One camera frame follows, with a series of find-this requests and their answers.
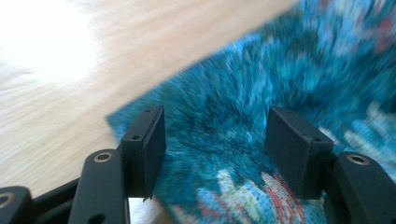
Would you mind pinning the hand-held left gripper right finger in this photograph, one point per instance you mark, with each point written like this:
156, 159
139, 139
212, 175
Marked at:
295, 155

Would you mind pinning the teal floral shirt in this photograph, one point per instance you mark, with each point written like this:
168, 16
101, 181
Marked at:
264, 93

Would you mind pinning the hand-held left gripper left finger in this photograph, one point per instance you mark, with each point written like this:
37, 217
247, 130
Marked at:
144, 155

